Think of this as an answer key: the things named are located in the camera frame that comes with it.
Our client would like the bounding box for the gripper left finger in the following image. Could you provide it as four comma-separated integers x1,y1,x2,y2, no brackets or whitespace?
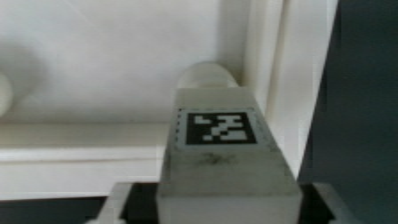
87,182,160,224

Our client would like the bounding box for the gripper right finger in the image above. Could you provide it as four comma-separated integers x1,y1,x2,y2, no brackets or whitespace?
296,183,362,224

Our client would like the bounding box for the white table leg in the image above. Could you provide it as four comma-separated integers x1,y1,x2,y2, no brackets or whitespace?
156,63,302,224

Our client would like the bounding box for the white square table top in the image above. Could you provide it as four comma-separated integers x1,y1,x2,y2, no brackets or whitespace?
0,0,339,201

